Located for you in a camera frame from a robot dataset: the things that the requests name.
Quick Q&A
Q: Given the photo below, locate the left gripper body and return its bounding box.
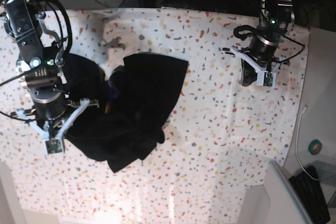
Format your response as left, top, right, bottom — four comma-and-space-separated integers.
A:
240, 34, 283, 87

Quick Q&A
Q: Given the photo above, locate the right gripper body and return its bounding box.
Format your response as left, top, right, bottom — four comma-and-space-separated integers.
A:
30, 87, 68, 128

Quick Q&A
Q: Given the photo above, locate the black t-shirt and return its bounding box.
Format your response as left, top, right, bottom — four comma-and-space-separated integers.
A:
64, 53, 188, 172

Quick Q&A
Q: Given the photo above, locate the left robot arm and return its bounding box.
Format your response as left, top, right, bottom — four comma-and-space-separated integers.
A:
235, 0, 295, 87

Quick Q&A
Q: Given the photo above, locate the terrazzo pattern tablecloth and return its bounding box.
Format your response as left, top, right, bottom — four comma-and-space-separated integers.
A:
1, 8, 308, 223

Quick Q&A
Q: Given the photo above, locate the black keyboard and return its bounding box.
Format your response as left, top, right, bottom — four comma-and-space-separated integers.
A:
289, 172, 331, 224

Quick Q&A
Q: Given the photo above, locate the grey laptop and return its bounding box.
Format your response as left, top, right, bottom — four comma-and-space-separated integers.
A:
264, 161, 313, 224

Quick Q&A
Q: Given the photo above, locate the white cable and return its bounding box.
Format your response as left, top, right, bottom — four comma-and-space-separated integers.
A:
295, 105, 322, 181

